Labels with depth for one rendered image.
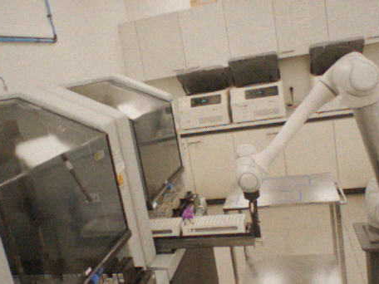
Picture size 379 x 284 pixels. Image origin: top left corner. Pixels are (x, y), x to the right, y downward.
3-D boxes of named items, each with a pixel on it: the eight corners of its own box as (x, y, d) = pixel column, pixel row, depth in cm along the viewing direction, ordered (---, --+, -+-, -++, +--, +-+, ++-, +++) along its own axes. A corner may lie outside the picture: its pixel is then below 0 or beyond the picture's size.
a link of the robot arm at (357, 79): (419, 222, 157) (447, 247, 136) (380, 233, 160) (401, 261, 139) (363, 49, 145) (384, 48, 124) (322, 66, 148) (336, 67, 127)
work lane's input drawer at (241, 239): (118, 255, 188) (114, 238, 186) (128, 242, 201) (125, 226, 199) (263, 250, 169) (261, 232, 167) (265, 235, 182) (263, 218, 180)
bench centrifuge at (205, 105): (179, 131, 416) (169, 73, 403) (194, 120, 474) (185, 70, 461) (229, 124, 399) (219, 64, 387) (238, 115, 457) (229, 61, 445)
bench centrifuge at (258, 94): (233, 124, 399) (223, 59, 386) (238, 115, 458) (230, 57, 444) (286, 118, 385) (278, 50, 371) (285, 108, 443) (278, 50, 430)
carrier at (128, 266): (131, 269, 155) (128, 256, 154) (135, 269, 154) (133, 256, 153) (120, 286, 144) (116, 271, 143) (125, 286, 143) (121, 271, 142)
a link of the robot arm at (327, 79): (314, 76, 162) (321, 78, 148) (347, 45, 157) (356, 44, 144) (336, 97, 162) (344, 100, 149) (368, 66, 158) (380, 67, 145)
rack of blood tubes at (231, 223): (183, 237, 179) (180, 226, 178) (188, 228, 189) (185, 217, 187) (244, 235, 171) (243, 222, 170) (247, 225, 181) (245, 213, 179)
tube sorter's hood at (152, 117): (59, 217, 191) (27, 94, 178) (110, 178, 248) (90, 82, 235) (153, 210, 177) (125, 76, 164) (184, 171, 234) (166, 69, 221)
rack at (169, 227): (123, 240, 188) (120, 229, 186) (130, 231, 197) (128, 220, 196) (179, 237, 180) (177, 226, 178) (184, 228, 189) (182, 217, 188)
